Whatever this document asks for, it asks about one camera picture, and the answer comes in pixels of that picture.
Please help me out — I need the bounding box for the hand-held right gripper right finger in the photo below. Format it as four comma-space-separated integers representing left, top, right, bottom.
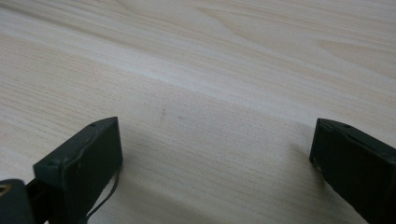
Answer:
308, 118, 396, 224

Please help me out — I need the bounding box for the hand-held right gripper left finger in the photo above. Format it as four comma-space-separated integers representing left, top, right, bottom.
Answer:
33, 116, 124, 224

